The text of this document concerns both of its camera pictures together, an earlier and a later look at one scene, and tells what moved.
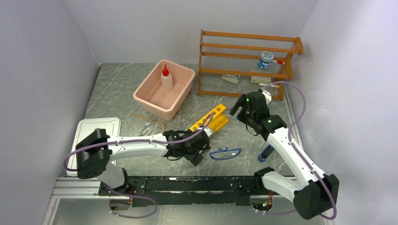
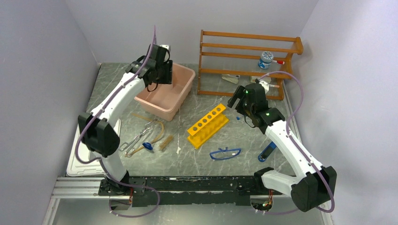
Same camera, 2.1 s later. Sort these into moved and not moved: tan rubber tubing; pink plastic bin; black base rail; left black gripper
Moved: left black gripper
Not moved: pink plastic bin; tan rubber tubing; black base rail
